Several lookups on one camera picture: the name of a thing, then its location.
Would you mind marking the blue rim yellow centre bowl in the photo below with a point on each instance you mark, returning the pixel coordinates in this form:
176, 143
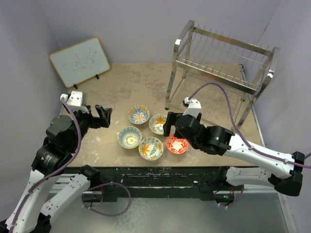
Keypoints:
130, 137

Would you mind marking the blue orange floral bowl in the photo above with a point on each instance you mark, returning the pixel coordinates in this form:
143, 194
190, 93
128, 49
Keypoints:
138, 114

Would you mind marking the steel two-tier dish rack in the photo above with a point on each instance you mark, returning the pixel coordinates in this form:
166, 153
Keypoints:
227, 75

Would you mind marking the small whiteboard wooden frame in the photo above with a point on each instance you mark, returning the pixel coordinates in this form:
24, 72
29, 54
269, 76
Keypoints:
80, 62

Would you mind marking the orange flower green leaf bowl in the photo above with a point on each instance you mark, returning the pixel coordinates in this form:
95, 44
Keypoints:
156, 123

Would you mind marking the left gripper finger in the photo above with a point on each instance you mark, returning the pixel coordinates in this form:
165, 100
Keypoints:
100, 110
105, 116

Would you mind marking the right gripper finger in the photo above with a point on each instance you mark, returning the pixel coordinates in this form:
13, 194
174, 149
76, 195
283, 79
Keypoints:
181, 113
170, 121

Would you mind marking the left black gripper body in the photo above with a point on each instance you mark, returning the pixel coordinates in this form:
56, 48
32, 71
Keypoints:
84, 121

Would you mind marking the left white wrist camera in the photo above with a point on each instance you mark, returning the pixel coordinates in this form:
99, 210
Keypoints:
76, 100

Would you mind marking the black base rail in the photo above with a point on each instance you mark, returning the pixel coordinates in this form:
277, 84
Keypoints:
194, 182

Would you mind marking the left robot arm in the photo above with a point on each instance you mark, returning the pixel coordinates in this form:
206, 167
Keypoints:
34, 212

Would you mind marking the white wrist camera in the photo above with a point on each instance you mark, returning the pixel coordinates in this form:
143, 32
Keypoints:
193, 107
76, 100

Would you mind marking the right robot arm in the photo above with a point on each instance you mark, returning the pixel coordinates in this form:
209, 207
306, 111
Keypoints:
282, 171

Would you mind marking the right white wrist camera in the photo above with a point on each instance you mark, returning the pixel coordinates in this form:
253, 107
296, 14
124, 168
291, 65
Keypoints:
193, 107

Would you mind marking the red patterned bowl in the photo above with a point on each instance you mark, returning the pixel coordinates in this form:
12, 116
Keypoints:
177, 145

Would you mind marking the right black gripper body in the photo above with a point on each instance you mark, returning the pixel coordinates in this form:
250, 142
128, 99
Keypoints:
194, 144

